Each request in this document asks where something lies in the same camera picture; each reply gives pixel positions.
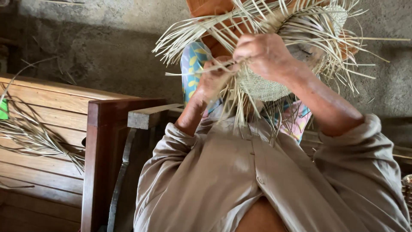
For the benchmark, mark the grey wooden plank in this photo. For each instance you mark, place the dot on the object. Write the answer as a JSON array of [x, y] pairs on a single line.
[[146, 116]]

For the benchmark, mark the brown wooden bench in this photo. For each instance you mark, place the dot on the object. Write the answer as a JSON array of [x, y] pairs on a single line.
[[51, 103]]

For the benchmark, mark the curved metal strip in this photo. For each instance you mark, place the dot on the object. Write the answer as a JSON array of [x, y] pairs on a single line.
[[119, 180]]

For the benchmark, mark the person's left fingers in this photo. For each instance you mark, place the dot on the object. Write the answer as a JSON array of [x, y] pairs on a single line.
[[225, 66]]

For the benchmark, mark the person's right fingers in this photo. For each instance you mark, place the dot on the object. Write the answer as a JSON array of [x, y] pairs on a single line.
[[246, 48]]

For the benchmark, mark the person's left hand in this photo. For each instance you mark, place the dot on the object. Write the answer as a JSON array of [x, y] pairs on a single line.
[[210, 82]]

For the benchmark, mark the orange plastic stool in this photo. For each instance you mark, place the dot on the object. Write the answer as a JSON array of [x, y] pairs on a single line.
[[209, 7]]

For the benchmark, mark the unfinished woven straw hat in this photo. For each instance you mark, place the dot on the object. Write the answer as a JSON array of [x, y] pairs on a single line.
[[267, 90]]

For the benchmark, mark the beige button shirt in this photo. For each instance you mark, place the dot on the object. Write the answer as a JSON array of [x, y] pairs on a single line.
[[225, 174]]

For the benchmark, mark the bundle of dry straw strips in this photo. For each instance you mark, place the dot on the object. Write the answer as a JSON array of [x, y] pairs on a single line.
[[32, 137]]

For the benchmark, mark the person's right hand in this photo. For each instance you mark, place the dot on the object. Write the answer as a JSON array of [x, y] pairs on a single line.
[[273, 59]]

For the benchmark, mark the green plastic piece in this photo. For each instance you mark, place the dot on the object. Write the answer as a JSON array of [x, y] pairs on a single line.
[[3, 109]]

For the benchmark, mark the colourful floral trousers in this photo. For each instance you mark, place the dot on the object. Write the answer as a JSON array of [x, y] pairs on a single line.
[[193, 67]]

